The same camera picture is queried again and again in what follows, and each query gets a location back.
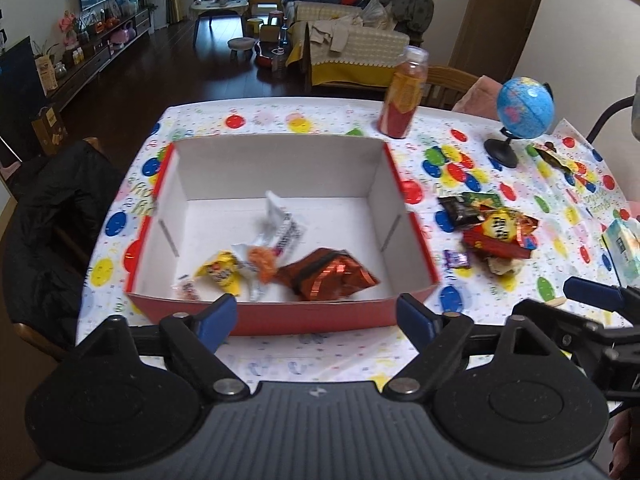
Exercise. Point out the sofa with yellow cover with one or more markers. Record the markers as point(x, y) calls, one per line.
point(333, 44)

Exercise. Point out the balloon pattern tablecloth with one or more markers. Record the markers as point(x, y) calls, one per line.
point(442, 155)

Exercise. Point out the black jacket on chair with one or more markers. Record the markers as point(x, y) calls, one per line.
point(59, 215)

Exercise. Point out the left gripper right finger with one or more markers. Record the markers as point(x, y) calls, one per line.
point(439, 339)

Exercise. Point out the small blue globe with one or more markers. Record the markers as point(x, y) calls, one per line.
point(526, 110)

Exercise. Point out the wooden stick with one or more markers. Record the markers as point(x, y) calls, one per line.
point(555, 302)

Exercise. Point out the white snack packet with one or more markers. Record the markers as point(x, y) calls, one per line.
point(282, 232)

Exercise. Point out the tv console cabinet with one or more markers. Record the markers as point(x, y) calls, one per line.
point(101, 52)

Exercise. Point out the shiny red foil snack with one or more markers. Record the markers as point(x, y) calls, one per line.
point(326, 275)

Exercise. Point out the black snack packet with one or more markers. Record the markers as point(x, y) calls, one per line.
point(459, 213)

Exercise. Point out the yellow snack packet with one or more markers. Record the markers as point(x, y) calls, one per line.
point(223, 270)

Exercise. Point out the opened wrapper near lamp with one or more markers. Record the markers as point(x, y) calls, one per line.
point(555, 160)

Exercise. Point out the red chips bag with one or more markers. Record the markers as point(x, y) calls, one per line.
point(503, 233)

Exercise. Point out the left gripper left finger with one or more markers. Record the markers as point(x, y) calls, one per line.
point(189, 343)

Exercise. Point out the wooden chair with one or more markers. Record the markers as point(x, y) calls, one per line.
point(445, 86)

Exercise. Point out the red white cardboard box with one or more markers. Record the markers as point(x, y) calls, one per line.
point(308, 234)

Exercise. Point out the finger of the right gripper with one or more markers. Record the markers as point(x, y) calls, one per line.
point(604, 297)

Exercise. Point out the green snack packet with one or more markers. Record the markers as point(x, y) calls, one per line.
point(482, 200)

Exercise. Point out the coffee table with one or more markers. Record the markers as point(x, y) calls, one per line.
point(208, 9)

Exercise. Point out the orange juice bottle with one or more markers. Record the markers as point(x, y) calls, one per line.
point(404, 94)

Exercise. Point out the purple candy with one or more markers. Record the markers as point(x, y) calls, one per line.
point(457, 260)

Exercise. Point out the tissue pack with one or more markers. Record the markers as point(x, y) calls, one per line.
point(622, 240)

